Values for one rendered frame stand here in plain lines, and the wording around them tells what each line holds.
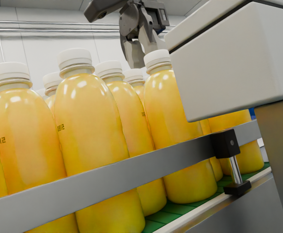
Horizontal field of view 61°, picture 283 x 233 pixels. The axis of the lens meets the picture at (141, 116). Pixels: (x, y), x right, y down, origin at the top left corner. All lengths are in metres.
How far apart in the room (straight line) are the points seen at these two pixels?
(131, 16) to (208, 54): 0.31
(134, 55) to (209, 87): 0.32
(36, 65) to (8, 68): 3.76
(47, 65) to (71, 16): 1.02
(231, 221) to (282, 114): 0.13
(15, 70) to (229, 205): 0.29
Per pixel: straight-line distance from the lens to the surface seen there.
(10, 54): 4.10
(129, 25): 0.53
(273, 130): 0.30
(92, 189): 0.23
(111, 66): 0.34
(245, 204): 0.34
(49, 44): 4.24
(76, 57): 0.28
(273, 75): 0.20
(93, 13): 0.49
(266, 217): 0.38
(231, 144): 0.33
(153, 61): 0.35
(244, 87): 0.21
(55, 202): 0.22
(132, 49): 0.52
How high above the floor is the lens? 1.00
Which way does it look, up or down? 5 degrees up
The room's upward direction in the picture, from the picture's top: 14 degrees counter-clockwise
